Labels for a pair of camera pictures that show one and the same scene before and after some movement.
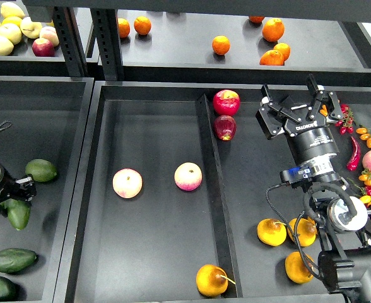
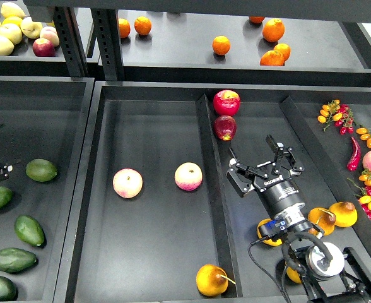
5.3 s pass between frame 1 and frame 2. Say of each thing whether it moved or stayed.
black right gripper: moved
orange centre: stayed
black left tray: stayed
